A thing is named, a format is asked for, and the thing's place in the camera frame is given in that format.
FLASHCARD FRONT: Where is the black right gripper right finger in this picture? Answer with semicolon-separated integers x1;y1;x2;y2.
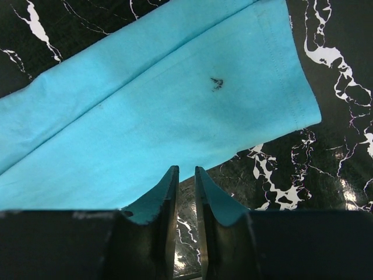
195;167;372;279

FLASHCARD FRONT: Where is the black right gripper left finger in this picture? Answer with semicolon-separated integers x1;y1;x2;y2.
1;166;179;279

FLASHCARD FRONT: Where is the light cyan t shirt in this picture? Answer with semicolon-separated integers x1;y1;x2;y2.
1;1;321;209

